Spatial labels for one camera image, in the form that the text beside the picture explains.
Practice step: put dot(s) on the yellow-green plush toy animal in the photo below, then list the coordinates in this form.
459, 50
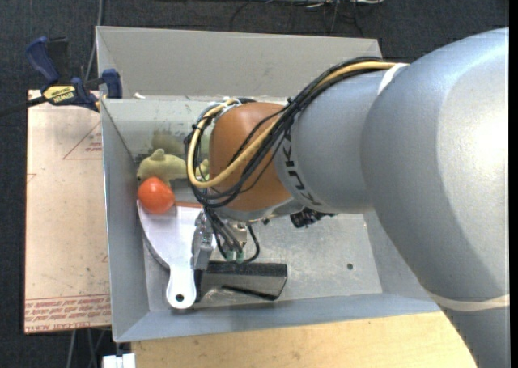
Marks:
164, 165

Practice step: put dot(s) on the brown cardboard board red print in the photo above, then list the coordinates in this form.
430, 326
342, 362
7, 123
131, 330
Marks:
64, 212

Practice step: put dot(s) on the orange ball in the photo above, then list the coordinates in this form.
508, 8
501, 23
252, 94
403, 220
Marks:
155, 195

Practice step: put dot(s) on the grey metal bin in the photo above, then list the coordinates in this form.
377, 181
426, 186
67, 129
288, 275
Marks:
243, 71

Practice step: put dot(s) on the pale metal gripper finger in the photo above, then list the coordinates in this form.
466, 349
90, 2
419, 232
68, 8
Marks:
208, 246
197, 256

